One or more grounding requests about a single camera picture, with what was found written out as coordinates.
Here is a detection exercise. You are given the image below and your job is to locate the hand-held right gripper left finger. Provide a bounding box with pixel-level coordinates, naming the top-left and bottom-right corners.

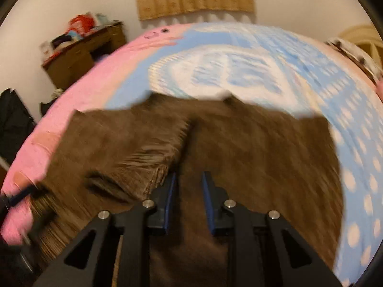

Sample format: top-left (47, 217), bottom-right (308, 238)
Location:
top-left (32, 172), bottom-right (177, 287)

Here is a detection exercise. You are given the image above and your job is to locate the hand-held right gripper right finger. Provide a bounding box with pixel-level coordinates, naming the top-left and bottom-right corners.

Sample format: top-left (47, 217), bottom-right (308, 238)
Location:
top-left (201, 171), bottom-right (343, 287)

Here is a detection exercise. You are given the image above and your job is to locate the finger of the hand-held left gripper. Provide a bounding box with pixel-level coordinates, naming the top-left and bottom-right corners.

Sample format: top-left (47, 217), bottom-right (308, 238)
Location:
top-left (0, 184), bottom-right (45, 208)

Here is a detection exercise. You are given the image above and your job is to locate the brown knit sweater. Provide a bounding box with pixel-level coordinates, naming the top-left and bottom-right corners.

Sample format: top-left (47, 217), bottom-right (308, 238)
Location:
top-left (30, 91), bottom-right (344, 287)

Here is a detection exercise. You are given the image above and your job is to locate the black suitcase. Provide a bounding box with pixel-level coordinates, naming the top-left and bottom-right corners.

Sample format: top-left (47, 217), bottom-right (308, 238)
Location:
top-left (0, 88), bottom-right (37, 165)

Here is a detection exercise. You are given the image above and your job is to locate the dark bag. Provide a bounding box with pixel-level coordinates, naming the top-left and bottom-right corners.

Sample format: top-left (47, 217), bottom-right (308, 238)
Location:
top-left (39, 88), bottom-right (65, 116)

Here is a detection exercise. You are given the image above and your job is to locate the pink and blue printed blanket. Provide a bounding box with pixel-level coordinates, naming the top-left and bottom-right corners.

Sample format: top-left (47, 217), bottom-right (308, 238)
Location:
top-left (0, 22), bottom-right (383, 287)

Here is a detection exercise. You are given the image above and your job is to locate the brown wooden desk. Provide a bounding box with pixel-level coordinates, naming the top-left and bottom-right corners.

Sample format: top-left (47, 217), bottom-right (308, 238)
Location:
top-left (41, 21), bottom-right (128, 91)

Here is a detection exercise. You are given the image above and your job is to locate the dark cloth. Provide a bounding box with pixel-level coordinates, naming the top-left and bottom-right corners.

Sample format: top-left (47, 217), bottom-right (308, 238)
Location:
top-left (51, 35), bottom-right (73, 49)

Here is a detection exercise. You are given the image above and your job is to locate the red gift bag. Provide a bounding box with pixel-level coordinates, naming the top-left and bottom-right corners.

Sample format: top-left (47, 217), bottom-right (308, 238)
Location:
top-left (69, 14), bottom-right (96, 35)

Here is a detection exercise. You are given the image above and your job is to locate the teal box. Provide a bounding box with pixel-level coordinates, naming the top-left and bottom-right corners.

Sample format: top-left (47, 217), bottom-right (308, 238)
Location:
top-left (95, 13), bottom-right (112, 27)

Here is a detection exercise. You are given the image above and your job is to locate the patterned pillow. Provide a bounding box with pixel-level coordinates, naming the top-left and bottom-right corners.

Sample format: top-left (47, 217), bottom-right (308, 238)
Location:
top-left (325, 37), bottom-right (383, 84)

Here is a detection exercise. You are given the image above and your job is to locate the cream headboard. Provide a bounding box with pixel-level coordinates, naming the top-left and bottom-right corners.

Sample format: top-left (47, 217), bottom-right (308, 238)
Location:
top-left (338, 24), bottom-right (383, 66)

